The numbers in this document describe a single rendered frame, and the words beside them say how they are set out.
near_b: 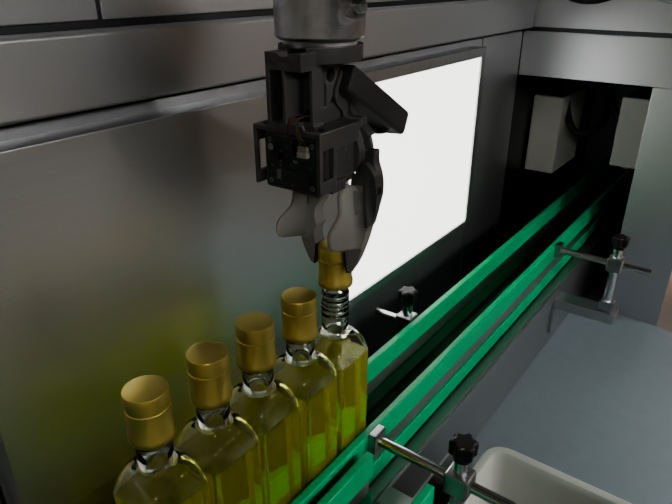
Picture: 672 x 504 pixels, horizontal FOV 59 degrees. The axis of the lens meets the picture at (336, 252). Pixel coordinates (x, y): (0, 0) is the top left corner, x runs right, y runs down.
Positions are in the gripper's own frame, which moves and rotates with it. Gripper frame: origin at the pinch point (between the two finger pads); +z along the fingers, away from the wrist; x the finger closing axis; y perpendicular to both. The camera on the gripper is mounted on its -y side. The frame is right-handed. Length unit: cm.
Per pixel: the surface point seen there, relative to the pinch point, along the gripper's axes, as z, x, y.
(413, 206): 9.4, -11.2, -38.3
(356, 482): 23.2, 6.0, 5.0
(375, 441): 22.2, 5.0, -0.4
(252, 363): 5.5, 0.4, 13.3
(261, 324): 2.2, 0.5, 11.9
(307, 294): 2.2, 0.5, 5.5
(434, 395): 27.3, 4.3, -17.4
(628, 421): 43, 26, -49
